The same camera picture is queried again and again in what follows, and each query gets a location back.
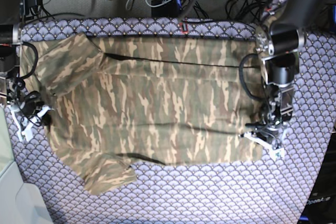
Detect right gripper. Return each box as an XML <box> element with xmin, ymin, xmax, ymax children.
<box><xmin>7</xmin><ymin>91</ymin><xmax>52</xmax><ymax>142</ymax></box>

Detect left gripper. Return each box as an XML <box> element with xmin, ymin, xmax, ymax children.
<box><xmin>240</xmin><ymin>103</ymin><xmax>293</xmax><ymax>159</ymax></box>

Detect camouflage T-shirt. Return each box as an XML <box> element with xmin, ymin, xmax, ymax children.
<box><xmin>20</xmin><ymin>34</ymin><xmax>262</xmax><ymax>195</ymax></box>

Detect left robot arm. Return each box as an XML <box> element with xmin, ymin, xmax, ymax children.
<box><xmin>239</xmin><ymin>0</ymin><xmax>326</xmax><ymax>161</ymax></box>

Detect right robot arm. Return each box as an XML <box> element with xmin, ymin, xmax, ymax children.
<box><xmin>1</xmin><ymin>24</ymin><xmax>51</xmax><ymax>142</ymax></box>

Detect fan-patterned blue tablecloth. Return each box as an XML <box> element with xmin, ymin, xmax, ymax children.
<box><xmin>6</xmin><ymin>18</ymin><xmax>335</xmax><ymax>223</ymax></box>

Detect white plastic bin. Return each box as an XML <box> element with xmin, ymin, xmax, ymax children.
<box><xmin>1</xmin><ymin>109</ymin><xmax>53</xmax><ymax>223</ymax></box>

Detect black OpenArm box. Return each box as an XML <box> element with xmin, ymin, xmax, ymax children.
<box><xmin>298</xmin><ymin>132</ymin><xmax>335</xmax><ymax>223</ymax></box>

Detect red black clamp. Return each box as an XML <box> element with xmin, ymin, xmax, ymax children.
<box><xmin>180</xmin><ymin>22</ymin><xmax>188</xmax><ymax>35</ymax></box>

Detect black power adapter box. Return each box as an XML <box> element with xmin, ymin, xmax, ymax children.
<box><xmin>151</xmin><ymin>0</ymin><xmax>180</xmax><ymax>18</ymax></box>

